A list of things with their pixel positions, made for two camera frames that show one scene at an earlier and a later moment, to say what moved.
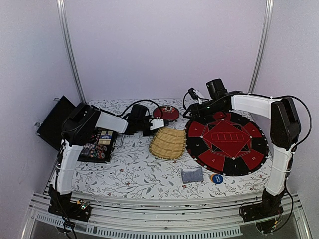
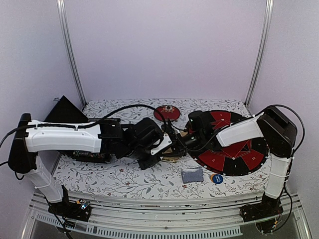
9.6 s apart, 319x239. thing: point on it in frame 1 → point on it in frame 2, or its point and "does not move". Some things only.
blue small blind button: x=218 y=179 does not move
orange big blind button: x=212 y=177 does not move
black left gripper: x=148 y=134 → x=145 y=165
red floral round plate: x=167 y=112 does not move
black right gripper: x=193 y=114 → x=181 y=142
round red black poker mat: x=226 y=144 does not move
